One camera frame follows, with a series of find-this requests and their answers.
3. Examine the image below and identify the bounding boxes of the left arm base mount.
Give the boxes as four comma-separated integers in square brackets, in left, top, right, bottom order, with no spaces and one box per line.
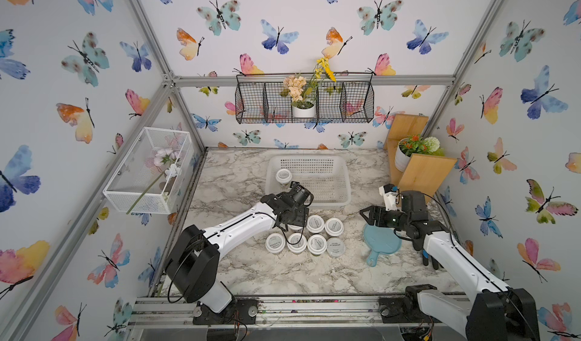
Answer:
[192,298,258,325]

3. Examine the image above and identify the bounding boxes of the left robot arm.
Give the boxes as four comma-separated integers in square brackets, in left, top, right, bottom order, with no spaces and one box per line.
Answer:
[164,181,314,315]

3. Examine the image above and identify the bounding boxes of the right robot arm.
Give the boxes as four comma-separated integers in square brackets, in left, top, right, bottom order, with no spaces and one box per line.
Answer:
[359,185,540,340]

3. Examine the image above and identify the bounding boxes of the white plastic basket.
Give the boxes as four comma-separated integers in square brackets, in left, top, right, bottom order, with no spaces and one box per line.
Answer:
[265,155,352,209]

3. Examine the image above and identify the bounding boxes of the wooden corner shelf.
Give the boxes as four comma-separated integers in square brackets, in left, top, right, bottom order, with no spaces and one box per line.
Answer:
[384,114,456,204]

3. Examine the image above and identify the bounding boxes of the yogurt cup back row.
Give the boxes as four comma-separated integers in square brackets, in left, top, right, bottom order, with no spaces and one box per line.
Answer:
[275,168,293,188]
[325,218,345,237]
[288,224,304,232]
[307,215,325,234]

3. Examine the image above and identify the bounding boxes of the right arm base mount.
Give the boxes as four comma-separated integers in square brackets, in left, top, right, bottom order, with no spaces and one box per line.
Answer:
[378,284,437,324]

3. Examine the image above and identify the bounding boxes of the yogurt cup clear lid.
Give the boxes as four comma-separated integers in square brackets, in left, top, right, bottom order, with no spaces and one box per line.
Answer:
[327,237,346,258]

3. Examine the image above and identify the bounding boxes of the white mesh wall box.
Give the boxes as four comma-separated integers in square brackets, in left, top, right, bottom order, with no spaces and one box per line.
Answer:
[103,127,194,215]

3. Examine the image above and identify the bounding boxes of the white pot with flowers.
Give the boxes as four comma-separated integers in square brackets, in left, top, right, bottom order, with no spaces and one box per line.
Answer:
[279,56,337,119]

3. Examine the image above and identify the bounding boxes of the potted plant orange flowers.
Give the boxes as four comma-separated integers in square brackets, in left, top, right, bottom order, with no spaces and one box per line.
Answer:
[395,135,445,172]

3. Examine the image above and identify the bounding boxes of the yogurt cup row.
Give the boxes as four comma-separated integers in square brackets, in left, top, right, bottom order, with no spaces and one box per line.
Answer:
[265,233,286,254]
[325,218,345,237]
[307,234,328,256]
[275,168,293,188]
[287,233,307,255]
[288,224,304,232]
[307,215,325,234]

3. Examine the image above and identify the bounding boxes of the black wire wall basket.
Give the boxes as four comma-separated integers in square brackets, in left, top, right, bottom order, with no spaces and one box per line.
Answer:
[235,72,375,124]

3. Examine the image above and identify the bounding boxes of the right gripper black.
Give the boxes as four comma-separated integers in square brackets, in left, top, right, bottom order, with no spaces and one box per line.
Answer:
[359,205,411,233]

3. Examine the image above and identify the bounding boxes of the aluminium front rail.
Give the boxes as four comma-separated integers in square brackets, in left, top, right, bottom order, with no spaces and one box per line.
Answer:
[129,293,446,330]

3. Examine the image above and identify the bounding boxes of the pink artificial flower stem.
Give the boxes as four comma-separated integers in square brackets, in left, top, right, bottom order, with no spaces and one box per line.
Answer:
[126,148,180,215]

